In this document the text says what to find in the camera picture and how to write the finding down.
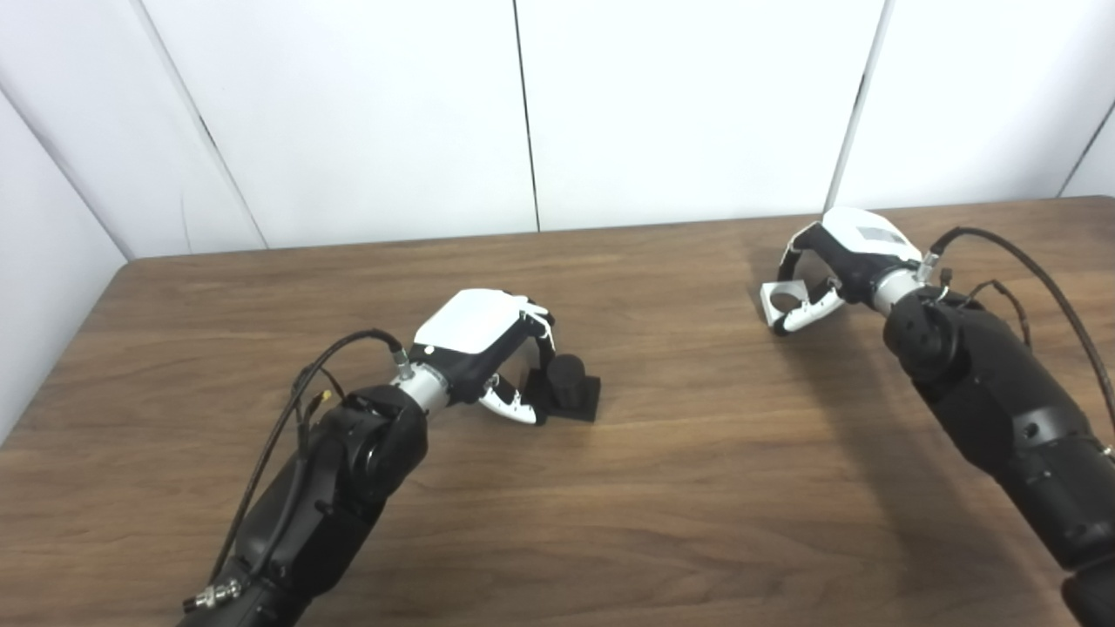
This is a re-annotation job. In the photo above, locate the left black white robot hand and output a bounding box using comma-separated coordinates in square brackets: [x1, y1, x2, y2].
[409, 289, 558, 426]

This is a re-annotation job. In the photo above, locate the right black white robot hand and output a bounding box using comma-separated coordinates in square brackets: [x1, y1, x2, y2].
[774, 207, 924, 337]

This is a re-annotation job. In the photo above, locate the white square piece with hole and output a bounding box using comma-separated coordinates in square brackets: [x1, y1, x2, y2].
[760, 279, 816, 337]

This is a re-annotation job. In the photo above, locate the black peg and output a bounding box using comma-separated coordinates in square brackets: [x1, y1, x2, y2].
[522, 354, 602, 424]

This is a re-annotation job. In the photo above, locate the left thin wires yellow connector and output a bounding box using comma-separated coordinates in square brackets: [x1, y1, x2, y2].
[294, 364, 348, 432]

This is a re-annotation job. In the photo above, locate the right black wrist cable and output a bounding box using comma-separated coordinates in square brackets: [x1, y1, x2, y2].
[922, 226, 1115, 421]

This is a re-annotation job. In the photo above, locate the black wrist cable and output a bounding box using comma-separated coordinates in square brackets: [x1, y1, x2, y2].
[922, 226, 1115, 421]
[209, 328, 416, 586]

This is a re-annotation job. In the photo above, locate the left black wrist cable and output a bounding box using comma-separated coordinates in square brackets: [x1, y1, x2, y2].
[209, 328, 416, 586]

